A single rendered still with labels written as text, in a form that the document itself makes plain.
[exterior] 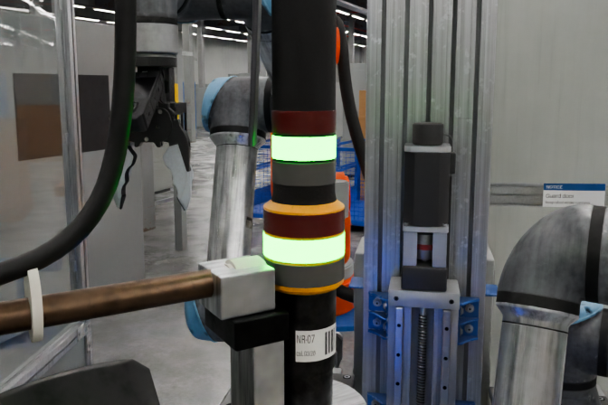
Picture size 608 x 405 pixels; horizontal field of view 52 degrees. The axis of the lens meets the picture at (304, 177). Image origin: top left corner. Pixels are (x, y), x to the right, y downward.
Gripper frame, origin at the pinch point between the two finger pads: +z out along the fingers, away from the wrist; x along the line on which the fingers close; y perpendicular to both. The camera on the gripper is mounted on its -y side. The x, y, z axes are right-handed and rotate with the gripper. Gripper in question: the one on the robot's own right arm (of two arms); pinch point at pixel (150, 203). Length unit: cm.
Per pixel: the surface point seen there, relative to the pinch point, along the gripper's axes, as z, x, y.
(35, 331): -6, -14, -59
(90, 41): -48, 160, 361
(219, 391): 148, 42, 231
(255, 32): -19, -23, -51
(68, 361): 55, 45, 66
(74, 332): 48, 45, 70
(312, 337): -3, -26, -52
